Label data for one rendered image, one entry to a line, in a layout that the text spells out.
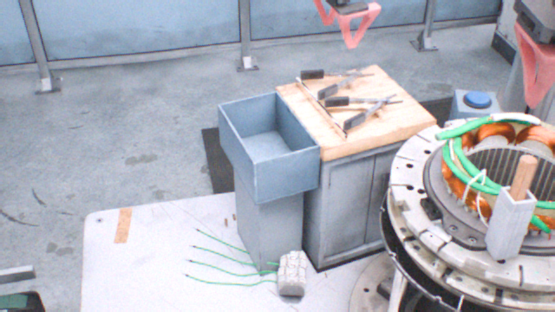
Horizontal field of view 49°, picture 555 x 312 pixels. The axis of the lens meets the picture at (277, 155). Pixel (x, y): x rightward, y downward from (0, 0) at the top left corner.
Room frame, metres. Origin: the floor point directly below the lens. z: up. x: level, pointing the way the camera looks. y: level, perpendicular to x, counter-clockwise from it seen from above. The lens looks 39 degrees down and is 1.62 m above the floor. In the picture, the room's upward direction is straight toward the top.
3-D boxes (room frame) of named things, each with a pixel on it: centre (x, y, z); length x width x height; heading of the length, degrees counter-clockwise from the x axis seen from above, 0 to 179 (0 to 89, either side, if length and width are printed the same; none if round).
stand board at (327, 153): (0.83, -0.12, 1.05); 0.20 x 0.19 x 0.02; 113
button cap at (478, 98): (0.89, -0.35, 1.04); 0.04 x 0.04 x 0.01
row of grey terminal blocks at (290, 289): (0.70, -0.03, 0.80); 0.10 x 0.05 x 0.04; 176
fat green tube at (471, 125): (0.65, -0.27, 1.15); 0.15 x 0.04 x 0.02; 104
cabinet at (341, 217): (0.83, -0.12, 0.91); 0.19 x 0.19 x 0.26; 23
